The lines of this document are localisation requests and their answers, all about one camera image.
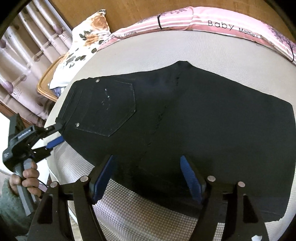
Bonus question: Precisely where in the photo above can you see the black denim pants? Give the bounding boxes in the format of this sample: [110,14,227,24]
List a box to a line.
[56,61,295,222]

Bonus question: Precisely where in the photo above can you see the grey knit sleeve forearm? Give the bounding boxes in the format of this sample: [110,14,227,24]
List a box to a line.
[1,179,35,240]

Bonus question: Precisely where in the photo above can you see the person left hand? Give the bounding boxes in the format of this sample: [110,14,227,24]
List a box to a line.
[9,161,42,197]

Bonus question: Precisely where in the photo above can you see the wicker rattan chair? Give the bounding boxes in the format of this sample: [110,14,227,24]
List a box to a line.
[37,55,64,102]

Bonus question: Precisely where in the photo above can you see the beige patterned curtain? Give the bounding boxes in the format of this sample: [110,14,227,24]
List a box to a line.
[1,1,72,126]

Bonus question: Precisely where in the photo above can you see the floral white orange pillow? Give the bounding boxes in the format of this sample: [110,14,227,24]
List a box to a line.
[49,9,111,89]

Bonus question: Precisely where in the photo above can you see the woven bamboo headboard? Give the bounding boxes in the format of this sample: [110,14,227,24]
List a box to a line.
[50,0,295,41]

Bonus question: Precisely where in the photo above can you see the pink striped long pillow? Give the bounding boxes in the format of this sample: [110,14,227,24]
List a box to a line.
[98,6,295,64]

